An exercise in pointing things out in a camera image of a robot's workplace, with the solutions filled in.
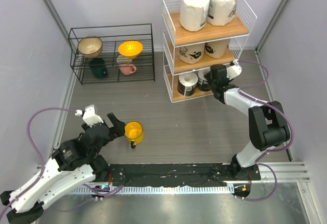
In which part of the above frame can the white roll dark wrap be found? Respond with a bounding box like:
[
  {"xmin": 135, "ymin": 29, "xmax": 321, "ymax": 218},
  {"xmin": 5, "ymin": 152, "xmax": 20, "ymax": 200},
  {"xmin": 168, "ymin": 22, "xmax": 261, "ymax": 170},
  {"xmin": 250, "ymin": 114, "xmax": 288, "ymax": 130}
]
[
  {"xmin": 197, "ymin": 69, "xmax": 211, "ymax": 93},
  {"xmin": 177, "ymin": 72, "xmax": 198, "ymax": 97}
]

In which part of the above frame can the brown paper towel roll front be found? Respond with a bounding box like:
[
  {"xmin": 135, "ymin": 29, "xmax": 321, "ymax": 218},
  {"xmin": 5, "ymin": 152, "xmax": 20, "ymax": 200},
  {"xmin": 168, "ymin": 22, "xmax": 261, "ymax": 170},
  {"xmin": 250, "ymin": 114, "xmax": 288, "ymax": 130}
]
[{"xmin": 204, "ymin": 39, "xmax": 230, "ymax": 58}]

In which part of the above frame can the brown paper towel roll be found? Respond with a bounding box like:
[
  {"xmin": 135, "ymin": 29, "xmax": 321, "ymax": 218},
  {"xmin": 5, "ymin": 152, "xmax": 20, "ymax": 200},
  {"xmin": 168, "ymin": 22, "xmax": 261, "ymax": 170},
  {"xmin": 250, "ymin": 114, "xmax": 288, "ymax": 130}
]
[
  {"xmin": 179, "ymin": 43, "xmax": 205, "ymax": 64},
  {"xmin": 204, "ymin": 39, "xmax": 230, "ymax": 58}
]

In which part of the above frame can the brown paper towel roll back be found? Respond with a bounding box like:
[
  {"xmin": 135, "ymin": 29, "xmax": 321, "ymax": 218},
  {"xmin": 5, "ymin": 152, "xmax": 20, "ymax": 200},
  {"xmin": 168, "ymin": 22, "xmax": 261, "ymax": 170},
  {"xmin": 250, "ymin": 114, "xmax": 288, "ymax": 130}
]
[{"xmin": 179, "ymin": 43, "xmax": 205, "ymax": 64}]

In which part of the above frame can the white towel roll front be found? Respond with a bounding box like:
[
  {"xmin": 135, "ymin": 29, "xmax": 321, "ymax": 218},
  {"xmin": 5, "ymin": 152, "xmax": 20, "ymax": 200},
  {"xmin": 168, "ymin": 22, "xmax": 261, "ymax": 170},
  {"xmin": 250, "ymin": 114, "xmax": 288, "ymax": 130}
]
[{"xmin": 207, "ymin": 0, "xmax": 237, "ymax": 26}]

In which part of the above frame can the white towel roll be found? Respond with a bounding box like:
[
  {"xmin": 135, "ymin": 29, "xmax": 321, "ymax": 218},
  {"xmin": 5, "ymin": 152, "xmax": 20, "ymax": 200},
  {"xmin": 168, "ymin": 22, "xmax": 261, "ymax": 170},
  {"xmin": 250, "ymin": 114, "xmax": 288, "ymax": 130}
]
[
  {"xmin": 179, "ymin": 0, "xmax": 210, "ymax": 32},
  {"xmin": 207, "ymin": 0, "xmax": 237, "ymax": 26}
]

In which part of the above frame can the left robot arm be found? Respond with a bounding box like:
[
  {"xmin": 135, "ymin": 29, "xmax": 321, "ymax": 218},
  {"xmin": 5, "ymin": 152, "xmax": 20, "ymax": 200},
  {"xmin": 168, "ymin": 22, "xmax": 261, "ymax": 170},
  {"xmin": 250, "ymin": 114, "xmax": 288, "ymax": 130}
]
[{"xmin": 1, "ymin": 107, "xmax": 125, "ymax": 223}]

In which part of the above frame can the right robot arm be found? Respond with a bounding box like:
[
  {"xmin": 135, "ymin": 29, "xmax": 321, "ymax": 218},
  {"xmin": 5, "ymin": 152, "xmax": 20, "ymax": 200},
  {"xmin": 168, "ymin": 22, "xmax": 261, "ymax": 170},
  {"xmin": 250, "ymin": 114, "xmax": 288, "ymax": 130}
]
[{"xmin": 204, "ymin": 61, "xmax": 294, "ymax": 181}]

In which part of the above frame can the pink mug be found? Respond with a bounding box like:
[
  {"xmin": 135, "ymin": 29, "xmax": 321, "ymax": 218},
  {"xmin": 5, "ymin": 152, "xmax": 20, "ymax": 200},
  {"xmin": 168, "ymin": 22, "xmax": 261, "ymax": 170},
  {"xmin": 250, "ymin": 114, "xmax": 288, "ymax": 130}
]
[{"xmin": 119, "ymin": 64, "xmax": 137, "ymax": 76}]

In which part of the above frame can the dark green mug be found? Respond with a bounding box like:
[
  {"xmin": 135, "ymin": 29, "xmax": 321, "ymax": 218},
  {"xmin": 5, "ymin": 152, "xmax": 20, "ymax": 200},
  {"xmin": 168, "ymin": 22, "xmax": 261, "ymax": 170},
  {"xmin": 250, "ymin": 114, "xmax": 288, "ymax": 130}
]
[{"xmin": 89, "ymin": 58, "xmax": 108, "ymax": 79}]

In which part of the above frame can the yellow bowl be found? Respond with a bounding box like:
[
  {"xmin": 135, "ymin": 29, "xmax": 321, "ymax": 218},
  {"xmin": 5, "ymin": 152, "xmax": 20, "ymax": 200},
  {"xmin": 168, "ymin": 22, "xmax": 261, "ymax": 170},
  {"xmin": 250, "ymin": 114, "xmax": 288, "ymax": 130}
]
[{"xmin": 118, "ymin": 41, "xmax": 143, "ymax": 59}]

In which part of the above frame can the beige ceramic bowl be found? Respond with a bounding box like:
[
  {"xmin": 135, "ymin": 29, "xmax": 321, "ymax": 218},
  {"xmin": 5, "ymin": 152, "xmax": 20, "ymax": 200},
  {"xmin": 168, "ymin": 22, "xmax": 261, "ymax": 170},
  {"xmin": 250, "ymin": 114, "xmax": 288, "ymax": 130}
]
[{"xmin": 78, "ymin": 36, "xmax": 103, "ymax": 58}]

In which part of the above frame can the yellow mug black handle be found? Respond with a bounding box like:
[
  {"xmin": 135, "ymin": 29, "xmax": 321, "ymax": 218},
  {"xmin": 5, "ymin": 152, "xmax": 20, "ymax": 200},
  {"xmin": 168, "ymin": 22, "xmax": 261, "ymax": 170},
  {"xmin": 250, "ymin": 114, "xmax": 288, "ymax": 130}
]
[{"xmin": 125, "ymin": 121, "xmax": 144, "ymax": 148}]

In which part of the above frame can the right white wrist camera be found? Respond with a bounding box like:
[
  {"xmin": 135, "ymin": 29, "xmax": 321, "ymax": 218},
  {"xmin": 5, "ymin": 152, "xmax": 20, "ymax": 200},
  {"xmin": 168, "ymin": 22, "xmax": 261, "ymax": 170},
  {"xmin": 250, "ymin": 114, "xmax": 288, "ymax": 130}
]
[{"xmin": 226, "ymin": 59, "xmax": 242, "ymax": 80}]

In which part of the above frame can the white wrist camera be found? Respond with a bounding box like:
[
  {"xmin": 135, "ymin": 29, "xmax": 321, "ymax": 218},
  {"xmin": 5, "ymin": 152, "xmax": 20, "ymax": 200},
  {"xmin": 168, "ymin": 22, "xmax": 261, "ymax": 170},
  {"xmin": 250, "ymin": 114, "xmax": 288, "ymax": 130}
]
[
  {"xmin": 226, "ymin": 59, "xmax": 242, "ymax": 80},
  {"xmin": 75, "ymin": 104, "xmax": 104, "ymax": 127}
]

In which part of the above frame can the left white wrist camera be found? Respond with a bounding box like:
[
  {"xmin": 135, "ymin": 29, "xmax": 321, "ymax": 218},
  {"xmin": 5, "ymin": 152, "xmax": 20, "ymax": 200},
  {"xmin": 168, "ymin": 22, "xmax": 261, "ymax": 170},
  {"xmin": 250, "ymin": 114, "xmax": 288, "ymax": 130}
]
[{"xmin": 75, "ymin": 104, "xmax": 104, "ymax": 127}]

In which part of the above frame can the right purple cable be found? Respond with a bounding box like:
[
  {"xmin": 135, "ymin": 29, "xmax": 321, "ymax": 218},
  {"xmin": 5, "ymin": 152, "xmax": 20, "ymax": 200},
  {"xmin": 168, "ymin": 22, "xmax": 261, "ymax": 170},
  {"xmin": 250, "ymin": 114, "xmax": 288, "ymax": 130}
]
[{"xmin": 236, "ymin": 60, "xmax": 295, "ymax": 201}]

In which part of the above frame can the purple cable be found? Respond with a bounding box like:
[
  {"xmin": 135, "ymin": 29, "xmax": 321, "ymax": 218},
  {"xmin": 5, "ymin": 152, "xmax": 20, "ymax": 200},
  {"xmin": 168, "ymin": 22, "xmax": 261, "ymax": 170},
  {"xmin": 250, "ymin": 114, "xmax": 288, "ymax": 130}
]
[
  {"xmin": 236, "ymin": 60, "xmax": 295, "ymax": 201},
  {"xmin": 0, "ymin": 107, "xmax": 126, "ymax": 212}
]

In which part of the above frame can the white wire wooden shelf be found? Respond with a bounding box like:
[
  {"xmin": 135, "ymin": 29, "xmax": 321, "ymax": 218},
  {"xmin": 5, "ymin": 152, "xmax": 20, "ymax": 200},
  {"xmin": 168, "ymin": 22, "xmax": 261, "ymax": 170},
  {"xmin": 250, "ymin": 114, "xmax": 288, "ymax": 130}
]
[{"xmin": 162, "ymin": 0, "xmax": 257, "ymax": 103}]

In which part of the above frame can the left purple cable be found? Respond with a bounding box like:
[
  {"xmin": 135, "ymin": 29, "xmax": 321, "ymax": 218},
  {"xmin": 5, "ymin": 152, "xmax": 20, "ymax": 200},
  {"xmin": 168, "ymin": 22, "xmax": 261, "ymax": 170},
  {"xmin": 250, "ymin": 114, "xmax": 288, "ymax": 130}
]
[{"xmin": 0, "ymin": 107, "xmax": 126, "ymax": 212}]

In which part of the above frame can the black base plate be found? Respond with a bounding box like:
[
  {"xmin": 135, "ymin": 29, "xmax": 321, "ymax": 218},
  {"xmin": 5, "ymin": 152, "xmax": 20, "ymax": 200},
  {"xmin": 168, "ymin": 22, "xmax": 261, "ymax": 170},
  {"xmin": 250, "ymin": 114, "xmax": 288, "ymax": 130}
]
[{"xmin": 107, "ymin": 163, "xmax": 261, "ymax": 188}]

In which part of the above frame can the black wire dish rack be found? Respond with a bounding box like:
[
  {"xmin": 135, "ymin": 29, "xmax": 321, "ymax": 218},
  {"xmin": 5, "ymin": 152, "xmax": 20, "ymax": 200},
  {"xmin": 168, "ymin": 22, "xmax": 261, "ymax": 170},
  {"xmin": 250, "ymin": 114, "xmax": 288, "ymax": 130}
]
[{"xmin": 68, "ymin": 23, "xmax": 155, "ymax": 84}]

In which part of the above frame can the aluminium rail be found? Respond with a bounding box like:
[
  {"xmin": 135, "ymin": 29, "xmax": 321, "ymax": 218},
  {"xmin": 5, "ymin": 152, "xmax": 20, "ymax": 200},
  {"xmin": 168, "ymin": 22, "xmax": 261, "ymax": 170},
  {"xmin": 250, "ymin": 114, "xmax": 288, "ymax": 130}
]
[{"xmin": 35, "ymin": 161, "xmax": 311, "ymax": 194}]

